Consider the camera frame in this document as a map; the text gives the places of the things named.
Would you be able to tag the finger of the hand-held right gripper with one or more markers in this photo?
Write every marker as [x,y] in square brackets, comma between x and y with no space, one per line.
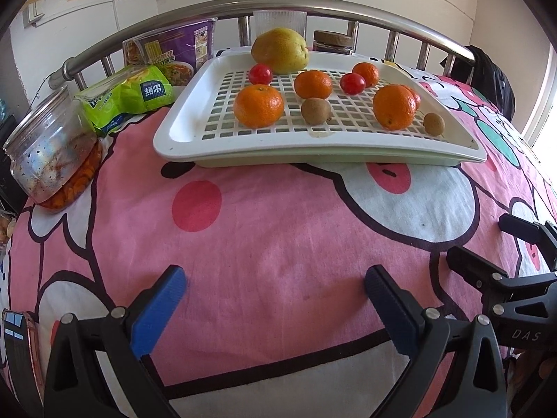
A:
[474,268]
[533,228]

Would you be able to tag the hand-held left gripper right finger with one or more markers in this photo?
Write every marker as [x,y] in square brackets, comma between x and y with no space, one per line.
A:
[391,309]

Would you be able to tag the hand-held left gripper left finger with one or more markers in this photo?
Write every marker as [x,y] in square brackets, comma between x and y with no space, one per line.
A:
[161,309]

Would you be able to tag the small brown kiwi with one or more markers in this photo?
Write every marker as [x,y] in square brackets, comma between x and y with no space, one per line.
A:
[434,123]

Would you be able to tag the white slotted plastic tray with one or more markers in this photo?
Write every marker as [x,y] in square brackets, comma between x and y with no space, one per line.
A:
[182,139]

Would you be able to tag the orange mandarin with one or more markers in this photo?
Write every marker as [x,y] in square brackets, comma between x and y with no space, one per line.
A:
[417,98]
[259,106]
[365,73]
[313,84]
[394,107]

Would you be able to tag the red cherry tomato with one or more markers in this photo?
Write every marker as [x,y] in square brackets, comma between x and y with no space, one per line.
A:
[260,74]
[352,83]

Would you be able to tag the pink printed bedsheet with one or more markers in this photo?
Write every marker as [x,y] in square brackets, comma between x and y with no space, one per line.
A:
[283,226]

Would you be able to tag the dark clothing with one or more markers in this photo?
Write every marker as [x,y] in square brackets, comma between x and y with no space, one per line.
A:
[487,78]

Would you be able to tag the clear plastic bag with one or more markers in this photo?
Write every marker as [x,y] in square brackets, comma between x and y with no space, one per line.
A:
[5,226]

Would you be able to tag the clear plastic snack jar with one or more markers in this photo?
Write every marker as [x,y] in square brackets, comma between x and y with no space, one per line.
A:
[48,152]

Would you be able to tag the green snack packet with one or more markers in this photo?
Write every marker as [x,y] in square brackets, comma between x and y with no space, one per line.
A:
[130,91]

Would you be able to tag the purple instant noodle bowl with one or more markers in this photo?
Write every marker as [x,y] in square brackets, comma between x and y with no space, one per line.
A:
[174,48]

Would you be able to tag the brown jar with dark lid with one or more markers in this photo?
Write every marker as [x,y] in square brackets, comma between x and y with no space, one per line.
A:
[333,43]

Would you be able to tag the yellow-green pear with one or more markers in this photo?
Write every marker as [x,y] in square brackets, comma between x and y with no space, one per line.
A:
[280,50]

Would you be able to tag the clear plastic cup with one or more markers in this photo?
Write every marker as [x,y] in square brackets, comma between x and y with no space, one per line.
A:
[278,19]

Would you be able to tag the metal bed frame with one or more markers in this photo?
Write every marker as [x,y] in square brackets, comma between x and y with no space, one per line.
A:
[174,13]

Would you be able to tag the wall light switch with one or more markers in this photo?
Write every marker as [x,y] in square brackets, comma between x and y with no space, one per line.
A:
[34,14]

